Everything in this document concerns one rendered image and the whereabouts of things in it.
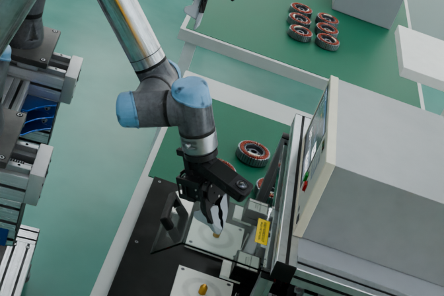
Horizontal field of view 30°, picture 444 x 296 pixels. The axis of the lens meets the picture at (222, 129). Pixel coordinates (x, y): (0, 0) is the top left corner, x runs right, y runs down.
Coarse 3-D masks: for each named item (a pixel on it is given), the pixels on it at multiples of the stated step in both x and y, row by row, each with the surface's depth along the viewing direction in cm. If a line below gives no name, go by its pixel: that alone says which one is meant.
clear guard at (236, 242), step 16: (176, 192) 200; (176, 208) 192; (192, 208) 189; (240, 208) 195; (256, 208) 197; (272, 208) 199; (176, 224) 186; (192, 224) 184; (240, 224) 189; (256, 224) 191; (272, 224) 193; (160, 240) 183; (176, 240) 179; (192, 240) 179; (208, 240) 181; (224, 240) 182; (240, 240) 184; (272, 240) 188; (224, 256) 178; (240, 256) 180; (256, 256) 181; (272, 256) 183
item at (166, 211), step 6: (174, 192) 192; (168, 198) 190; (174, 198) 191; (168, 204) 188; (174, 204) 192; (180, 204) 192; (168, 210) 186; (162, 216) 184; (168, 216) 184; (162, 222) 184; (168, 222) 184; (168, 228) 184
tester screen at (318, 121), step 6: (324, 96) 209; (324, 102) 206; (318, 108) 213; (324, 108) 202; (318, 114) 209; (324, 114) 199; (318, 120) 205; (324, 120) 196; (318, 126) 202; (318, 132) 198; (306, 138) 216; (312, 138) 206; (318, 138) 195; (312, 144) 202; (318, 144) 192
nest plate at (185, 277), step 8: (176, 272) 213; (184, 272) 213; (192, 272) 214; (200, 272) 215; (176, 280) 210; (184, 280) 211; (192, 280) 212; (200, 280) 213; (208, 280) 214; (216, 280) 214; (224, 280) 215; (176, 288) 207; (184, 288) 208; (192, 288) 209; (208, 288) 211; (216, 288) 212; (224, 288) 213; (232, 288) 214
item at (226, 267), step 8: (224, 264) 205; (232, 264) 204; (240, 264) 201; (224, 272) 202; (232, 272) 200; (240, 272) 200; (248, 272) 200; (256, 272) 200; (232, 280) 202; (240, 280) 201; (248, 280) 200; (256, 280) 201; (272, 288) 201
